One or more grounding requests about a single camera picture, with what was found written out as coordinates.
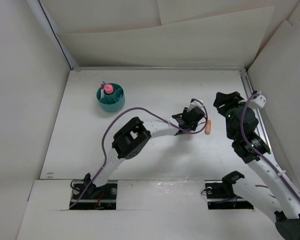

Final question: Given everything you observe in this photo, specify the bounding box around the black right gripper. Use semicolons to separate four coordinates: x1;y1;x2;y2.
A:
213;91;253;140

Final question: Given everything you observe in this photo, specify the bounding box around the orange highlighter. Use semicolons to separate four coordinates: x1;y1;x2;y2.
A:
204;119;212;135

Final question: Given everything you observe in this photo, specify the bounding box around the pink capped clear tube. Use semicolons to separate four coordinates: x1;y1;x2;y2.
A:
104;84;115;95

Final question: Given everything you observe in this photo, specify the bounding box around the purple capped white marker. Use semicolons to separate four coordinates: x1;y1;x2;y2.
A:
100;89;104;99

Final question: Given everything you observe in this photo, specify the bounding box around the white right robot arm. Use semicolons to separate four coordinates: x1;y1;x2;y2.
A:
213;91;300;240

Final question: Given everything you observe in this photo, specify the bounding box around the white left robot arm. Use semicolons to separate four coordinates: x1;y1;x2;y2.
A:
83;104;208;199

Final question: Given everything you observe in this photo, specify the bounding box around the teal round desk organizer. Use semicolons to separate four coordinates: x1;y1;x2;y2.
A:
96;83;125;113

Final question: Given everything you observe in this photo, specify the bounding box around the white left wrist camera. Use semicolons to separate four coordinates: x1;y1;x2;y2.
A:
187;98;204;112

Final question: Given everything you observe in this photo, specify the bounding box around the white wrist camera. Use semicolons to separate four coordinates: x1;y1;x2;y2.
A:
187;98;204;112
249;92;267;110

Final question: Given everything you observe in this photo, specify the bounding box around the aluminium rail right side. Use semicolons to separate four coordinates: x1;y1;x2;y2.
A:
239;69;272;153

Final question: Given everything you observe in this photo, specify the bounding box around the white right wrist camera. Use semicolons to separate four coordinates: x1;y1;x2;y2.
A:
249;92;267;110

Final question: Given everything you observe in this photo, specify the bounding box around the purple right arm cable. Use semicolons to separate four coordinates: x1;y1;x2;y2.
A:
240;93;300;216

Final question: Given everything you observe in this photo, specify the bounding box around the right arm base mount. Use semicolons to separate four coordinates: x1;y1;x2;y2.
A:
201;180;254;210

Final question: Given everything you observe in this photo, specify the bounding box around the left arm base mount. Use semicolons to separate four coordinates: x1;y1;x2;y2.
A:
69;179;118;211

